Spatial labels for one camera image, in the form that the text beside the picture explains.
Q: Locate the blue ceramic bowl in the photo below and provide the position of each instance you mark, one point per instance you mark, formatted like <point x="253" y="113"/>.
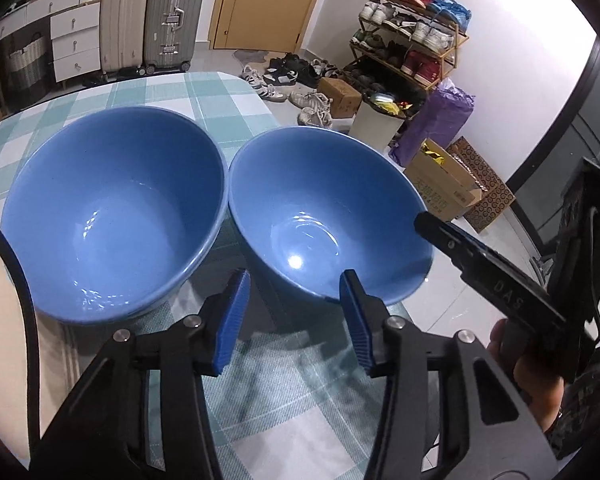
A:
<point x="311" y="203"/>
<point x="114" y="212"/>

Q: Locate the wooden shoe rack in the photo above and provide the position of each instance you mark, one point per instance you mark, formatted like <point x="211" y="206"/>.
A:
<point x="419" y="40"/>

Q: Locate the beige hard-shell suitcase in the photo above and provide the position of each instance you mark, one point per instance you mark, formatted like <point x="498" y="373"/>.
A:
<point x="121" y="34"/>

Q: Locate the teal checked tablecloth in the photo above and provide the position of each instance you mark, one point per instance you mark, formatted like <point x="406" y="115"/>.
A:
<point x="292" y="403"/>

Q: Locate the purple plastic bag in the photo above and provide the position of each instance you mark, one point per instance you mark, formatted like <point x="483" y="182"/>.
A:
<point x="440" y="118"/>

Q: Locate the woven laundry basket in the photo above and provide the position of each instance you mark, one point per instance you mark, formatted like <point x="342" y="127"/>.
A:
<point x="27" y="74"/>

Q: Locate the wooden door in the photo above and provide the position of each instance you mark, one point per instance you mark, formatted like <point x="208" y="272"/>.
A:
<point x="270" y="25"/>

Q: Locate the white trash bin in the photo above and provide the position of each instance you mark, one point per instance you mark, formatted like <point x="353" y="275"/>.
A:
<point x="377" y="121"/>

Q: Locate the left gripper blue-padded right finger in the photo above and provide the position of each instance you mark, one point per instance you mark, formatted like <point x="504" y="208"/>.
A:
<point x="366" y="318"/>

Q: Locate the small brown cardboard box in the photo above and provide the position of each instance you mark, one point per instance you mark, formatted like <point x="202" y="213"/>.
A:
<point x="344" y="99"/>

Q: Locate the patterned brown flat box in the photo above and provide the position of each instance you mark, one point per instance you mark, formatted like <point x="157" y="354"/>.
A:
<point x="496" y="195"/>

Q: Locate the right hand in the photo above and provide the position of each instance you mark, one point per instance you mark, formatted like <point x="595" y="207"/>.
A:
<point x="544" y="391"/>

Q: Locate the open cardboard box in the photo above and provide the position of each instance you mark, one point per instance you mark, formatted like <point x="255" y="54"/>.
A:
<point x="446" y="186"/>

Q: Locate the white drawer desk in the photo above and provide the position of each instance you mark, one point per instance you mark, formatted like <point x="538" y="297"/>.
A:
<point x="74" y="32"/>

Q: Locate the grey aluminium suitcase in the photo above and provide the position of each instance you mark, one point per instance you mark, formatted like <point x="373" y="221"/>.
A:
<point x="170" y="34"/>

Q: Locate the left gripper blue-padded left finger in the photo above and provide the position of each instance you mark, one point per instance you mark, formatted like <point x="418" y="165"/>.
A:
<point x="222" y="315"/>

